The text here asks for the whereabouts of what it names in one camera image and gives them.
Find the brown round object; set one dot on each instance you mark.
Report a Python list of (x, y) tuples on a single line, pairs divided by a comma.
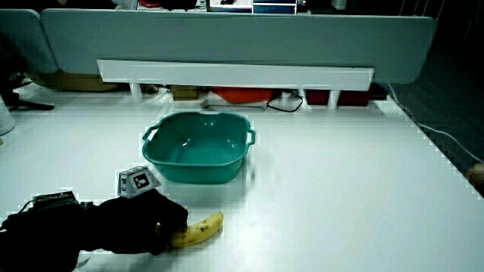
[(477, 177)]

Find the white round container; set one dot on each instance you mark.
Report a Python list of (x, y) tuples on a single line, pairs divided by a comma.
[(5, 119)]

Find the white desk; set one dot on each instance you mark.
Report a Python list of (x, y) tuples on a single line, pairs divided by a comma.
[(332, 189)]

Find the yellow banana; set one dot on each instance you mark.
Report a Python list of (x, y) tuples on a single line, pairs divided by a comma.
[(198, 231)]

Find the white shelf riser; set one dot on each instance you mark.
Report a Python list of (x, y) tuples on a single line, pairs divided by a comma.
[(234, 75)]

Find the orange-red plastic container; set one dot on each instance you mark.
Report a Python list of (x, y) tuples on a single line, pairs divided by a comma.
[(244, 94)]

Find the dark red box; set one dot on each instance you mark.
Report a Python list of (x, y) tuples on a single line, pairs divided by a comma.
[(317, 97), (353, 98)]

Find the white flat tray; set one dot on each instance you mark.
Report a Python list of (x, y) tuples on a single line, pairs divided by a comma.
[(230, 106)]

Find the blue and white boxes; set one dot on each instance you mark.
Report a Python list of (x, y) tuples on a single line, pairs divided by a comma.
[(251, 7)]

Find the person's right forearm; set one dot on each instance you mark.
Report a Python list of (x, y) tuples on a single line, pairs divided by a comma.
[(41, 234)]

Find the black tripod stand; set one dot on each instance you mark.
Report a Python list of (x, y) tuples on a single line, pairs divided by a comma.
[(26, 105)]

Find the small olive box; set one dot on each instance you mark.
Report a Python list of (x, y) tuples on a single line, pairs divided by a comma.
[(185, 92)]

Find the teal plastic basin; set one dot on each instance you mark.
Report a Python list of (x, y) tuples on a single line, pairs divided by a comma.
[(196, 151)]

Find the large grey partition panel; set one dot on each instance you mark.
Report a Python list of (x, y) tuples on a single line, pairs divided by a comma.
[(234, 38)]

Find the small grey partition panel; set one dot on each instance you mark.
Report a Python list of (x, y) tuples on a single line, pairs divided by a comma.
[(22, 41)]

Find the person's right hand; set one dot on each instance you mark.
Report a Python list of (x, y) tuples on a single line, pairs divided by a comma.
[(128, 223)]

